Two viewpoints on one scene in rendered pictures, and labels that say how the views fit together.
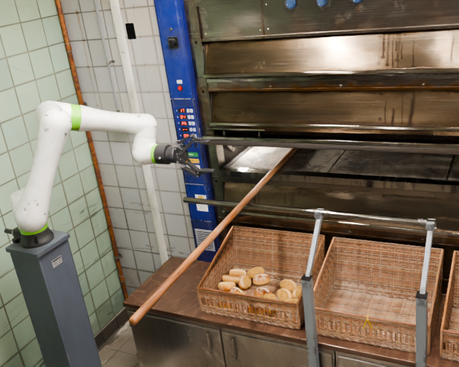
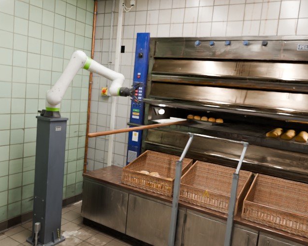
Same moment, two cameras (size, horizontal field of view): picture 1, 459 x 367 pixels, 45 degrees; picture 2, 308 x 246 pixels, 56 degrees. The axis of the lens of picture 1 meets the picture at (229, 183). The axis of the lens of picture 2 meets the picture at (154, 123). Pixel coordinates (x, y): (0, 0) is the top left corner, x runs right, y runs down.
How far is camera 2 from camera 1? 0.82 m
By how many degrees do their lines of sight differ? 16
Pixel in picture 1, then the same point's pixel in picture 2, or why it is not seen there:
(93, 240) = (76, 149)
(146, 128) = (119, 78)
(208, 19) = (159, 47)
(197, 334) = (116, 194)
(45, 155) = (70, 69)
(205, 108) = (147, 88)
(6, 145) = (51, 82)
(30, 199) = (56, 87)
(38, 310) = (40, 152)
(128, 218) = (97, 142)
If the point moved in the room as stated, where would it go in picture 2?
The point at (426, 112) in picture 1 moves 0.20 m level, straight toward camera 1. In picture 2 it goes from (252, 99) to (250, 99)
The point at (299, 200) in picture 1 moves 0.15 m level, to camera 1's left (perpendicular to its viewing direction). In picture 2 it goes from (184, 140) to (169, 138)
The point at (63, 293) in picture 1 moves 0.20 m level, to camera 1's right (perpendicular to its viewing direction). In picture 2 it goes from (56, 146) to (78, 148)
